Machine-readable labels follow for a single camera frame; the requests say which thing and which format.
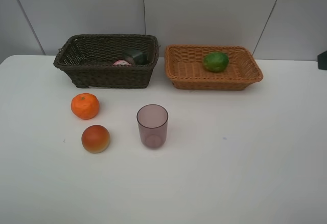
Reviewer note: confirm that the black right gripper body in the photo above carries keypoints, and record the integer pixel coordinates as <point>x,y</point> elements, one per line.
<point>322,61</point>

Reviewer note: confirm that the green lime fruit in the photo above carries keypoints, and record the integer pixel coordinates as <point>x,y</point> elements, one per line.
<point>216,62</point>

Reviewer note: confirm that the black rectangular box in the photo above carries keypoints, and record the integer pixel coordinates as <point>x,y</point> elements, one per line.
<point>135,57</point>

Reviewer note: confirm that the pink squeeze bottle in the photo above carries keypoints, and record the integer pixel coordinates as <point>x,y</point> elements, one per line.
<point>122,62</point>

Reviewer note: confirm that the orange mandarin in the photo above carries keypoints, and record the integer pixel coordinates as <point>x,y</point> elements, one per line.
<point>85,106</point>

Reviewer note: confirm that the light orange wicker basket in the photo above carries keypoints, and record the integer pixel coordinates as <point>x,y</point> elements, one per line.
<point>230,68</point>

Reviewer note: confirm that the purple translucent cup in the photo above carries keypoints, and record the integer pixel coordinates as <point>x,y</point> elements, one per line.
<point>152,120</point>

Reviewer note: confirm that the dark brown wicker basket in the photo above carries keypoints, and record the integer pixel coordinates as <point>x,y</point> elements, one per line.
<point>89,60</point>

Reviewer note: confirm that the round bread bun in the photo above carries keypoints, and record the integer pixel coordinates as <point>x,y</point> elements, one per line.
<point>95,139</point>

